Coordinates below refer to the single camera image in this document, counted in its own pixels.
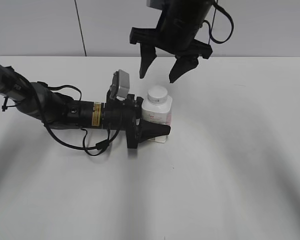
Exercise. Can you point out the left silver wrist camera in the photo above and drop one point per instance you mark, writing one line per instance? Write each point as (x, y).
(120, 85)

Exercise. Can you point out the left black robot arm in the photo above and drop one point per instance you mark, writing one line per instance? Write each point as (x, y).
(55, 110)

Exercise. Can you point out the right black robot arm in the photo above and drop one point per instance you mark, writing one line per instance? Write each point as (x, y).
(187, 10)

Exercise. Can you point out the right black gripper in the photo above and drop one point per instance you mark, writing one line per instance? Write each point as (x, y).
(174, 36)

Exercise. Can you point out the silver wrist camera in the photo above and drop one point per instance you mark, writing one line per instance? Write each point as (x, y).
(120, 85)
(155, 4)

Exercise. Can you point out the white round bottle cap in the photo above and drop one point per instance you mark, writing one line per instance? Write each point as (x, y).
(157, 94)

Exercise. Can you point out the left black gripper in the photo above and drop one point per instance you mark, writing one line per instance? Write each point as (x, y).
(122, 115)

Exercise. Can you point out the white yili changqing bottle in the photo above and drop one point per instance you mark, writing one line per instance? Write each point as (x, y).
(157, 113)

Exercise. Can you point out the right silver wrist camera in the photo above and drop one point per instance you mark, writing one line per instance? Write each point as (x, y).
(155, 4)

